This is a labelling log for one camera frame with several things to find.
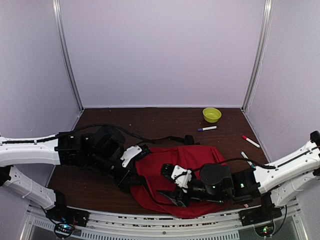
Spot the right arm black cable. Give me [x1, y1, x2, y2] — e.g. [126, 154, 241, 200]
[189, 147, 320, 173]

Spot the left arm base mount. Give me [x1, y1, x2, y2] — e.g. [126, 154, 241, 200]
[43, 190, 90, 240]

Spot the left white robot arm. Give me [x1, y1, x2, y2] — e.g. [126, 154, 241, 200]
[0, 126, 143, 222]

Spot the red-capped white marker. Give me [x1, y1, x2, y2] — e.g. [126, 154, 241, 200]
[242, 135, 261, 148]

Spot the right aluminium frame post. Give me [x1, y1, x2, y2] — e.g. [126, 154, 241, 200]
[241, 0, 274, 113]

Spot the aluminium frame post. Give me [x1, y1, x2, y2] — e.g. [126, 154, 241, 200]
[52, 0, 84, 112]
[241, 0, 274, 113]

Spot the yellow-green plastic bowl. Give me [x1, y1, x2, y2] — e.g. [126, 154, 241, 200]
[202, 107, 222, 123]

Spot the teal-capped white marker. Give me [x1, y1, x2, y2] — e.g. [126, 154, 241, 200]
[240, 151, 255, 168]

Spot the red backpack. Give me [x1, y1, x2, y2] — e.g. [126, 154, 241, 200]
[126, 144, 229, 219]

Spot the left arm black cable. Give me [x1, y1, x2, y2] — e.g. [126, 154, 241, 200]
[0, 123, 156, 146]

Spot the left aluminium frame post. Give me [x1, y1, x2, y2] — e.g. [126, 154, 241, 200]
[52, 0, 84, 112]

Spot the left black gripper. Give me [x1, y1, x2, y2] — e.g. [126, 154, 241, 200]
[87, 150, 143, 189]

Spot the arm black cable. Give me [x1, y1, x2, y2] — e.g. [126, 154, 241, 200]
[189, 147, 320, 173]
[0, 123, 156, 146]

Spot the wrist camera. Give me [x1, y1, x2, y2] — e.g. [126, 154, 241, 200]
[160, 163, 193, 193]
[120, 145, 142, 168]

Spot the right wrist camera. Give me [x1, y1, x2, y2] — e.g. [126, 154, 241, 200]
[160, 163, 193, 193]

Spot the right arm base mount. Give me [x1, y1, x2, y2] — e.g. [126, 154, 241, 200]
[238, 193, 288, 239]

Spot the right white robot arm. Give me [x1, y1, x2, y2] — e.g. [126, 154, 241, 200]
[158, 131, 320, 221]

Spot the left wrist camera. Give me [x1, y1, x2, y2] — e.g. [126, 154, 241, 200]
[120, 145, 142, 168]

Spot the purple-capped white marker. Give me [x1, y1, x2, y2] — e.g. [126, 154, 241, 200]
[197, 126, 217, 132]

